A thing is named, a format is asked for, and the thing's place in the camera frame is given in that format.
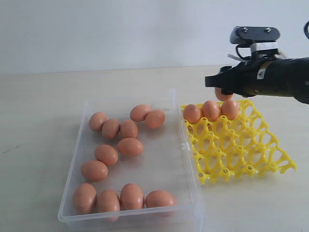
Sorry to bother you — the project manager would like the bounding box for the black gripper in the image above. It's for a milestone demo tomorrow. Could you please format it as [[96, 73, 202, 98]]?
[[205, 60, 265, 97]]

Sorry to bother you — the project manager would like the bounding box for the brown egg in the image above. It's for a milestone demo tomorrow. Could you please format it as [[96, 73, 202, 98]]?
[[214, 87, 233, 102], [89, 112, 107, 132], [117, 138, 143, 157], [97, 189, 121, 213], [102, 118, 120, 140], [120, 183, 144, 210], [145, 109, 165, 129], [130, 104, 151, 122], [120, 119, 138, 138], [81, 160, 108, 182], [145, 189, 178, 208], [201, 101, 220, 121], [220, 100, 239, 120], [73, 183, 97, 214], [94, 144, 118, 166], [183, 104, 201, 124]]

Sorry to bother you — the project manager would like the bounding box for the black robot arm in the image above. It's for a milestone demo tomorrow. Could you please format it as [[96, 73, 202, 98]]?
[[205, 57, 309, 104]]

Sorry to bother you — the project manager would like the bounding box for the yellow plastic egg tray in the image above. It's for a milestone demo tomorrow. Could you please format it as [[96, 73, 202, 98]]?
[[183, 100, 297, 185]]

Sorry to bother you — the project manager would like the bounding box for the clear plastic container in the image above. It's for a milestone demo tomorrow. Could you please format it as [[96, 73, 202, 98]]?
[[58, 89, 205, 232]]

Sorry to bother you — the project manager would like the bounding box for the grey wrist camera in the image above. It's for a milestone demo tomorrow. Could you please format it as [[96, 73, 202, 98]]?
[[230, 26, 280, 44]]

